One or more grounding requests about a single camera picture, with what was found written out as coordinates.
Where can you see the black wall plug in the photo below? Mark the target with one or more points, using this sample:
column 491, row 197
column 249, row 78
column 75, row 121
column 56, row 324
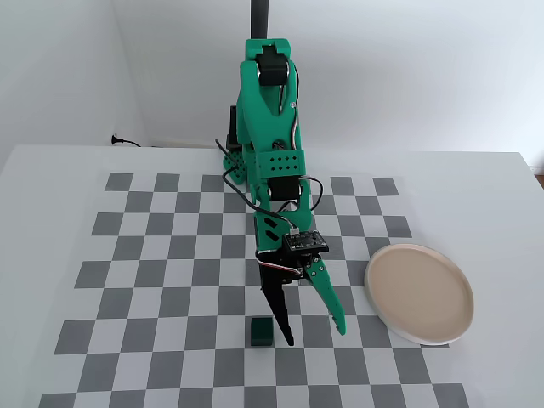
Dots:
column 117, row 139

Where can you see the dark green dice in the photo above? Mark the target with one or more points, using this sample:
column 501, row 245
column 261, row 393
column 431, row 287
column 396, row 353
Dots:
column 260, row 332

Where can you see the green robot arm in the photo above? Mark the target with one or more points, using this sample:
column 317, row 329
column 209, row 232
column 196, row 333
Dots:
column 263, row 123

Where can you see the beige round plate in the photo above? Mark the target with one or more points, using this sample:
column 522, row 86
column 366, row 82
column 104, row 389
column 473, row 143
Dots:
column 421, row 293

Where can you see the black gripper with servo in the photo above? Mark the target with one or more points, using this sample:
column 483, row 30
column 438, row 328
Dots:
column 314, row 272

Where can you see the black vertical pole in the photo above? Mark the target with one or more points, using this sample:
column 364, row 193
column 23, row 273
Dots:
column 259, row 21

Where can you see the black wrist camera board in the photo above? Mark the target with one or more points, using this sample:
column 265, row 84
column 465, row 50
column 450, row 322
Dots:
column 305, row 240

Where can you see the grey white checkerboard mat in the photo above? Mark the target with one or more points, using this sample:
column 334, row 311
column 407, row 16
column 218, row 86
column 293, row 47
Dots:
column 170, row 297

